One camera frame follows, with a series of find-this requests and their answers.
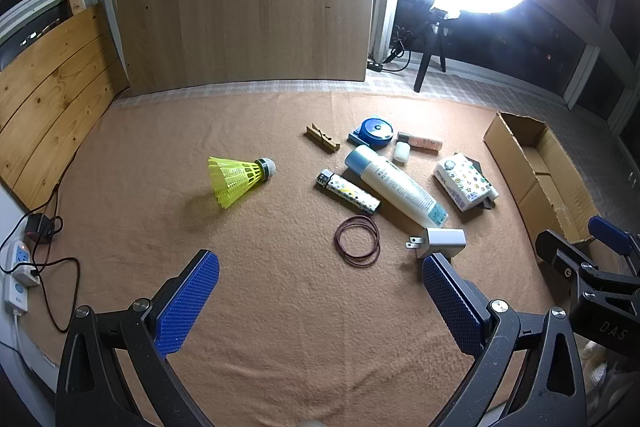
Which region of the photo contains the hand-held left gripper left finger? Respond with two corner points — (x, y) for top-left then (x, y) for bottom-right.
(55, 249), (221, 427)

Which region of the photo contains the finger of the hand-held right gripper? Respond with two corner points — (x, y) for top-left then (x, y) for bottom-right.
(587, 215), (633, 255)
(536, 229), (640, 295)

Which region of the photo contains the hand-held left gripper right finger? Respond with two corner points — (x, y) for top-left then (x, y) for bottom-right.
(421, 252), (588, 427)

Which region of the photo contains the white charger plug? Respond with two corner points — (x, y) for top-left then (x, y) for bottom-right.
(405, 228), (467, 260)

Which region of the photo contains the brown rubber band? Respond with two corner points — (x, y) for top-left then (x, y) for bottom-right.
(340, 222), (382, 266)
(335, 216), (377, 258)

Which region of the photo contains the black card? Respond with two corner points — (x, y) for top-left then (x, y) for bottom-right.
(470, 159), (498, 210)

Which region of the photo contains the patterned tissue pack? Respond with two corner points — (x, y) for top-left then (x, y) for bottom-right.
(433, 153), (500, 212)

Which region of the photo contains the cardboard box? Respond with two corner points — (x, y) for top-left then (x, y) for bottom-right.
(482, 111), (601, 264)

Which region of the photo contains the white spray bottle blue cap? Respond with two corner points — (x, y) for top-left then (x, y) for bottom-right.
(344, 145), (449, 229)

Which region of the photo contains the patterned lighter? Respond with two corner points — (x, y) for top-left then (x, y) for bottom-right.
(315, 169), (382, 215)

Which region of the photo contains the pink lip balm tube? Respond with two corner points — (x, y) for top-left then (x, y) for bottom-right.
(396, 132), (444, 154)

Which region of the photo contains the blue round disc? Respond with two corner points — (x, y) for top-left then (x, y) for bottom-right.
(361, 117), (395, 151)

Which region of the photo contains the wooden clothespin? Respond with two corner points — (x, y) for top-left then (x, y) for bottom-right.
(304, 123), (342, 154)

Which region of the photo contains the white fuzzy cloth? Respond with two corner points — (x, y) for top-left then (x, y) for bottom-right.
(580, 339), (621, 408)

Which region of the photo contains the yellow plastic shuttlecock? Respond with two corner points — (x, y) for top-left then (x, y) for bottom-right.
(208, 156), (277, 209)

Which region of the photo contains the black power adapter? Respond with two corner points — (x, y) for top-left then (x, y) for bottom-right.
(25, 214), (56, 244)

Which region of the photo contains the white power strip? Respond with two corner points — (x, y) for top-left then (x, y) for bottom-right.
(0, 243), (41, 314)

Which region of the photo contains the black tripod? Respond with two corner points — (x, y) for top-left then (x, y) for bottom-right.
(414, 9), (448, 94)

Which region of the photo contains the pine wood panel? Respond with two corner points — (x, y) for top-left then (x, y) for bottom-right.
(0, 2), (130, 212)

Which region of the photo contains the dark thin cable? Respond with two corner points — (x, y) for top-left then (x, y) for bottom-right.
(30, 187), (83, 333)

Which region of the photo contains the grey window frame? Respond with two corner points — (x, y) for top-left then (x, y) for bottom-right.
(537, 0), (640, 138)

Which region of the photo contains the black cable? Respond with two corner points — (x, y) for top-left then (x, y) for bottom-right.
(382, 27), (416, 72)

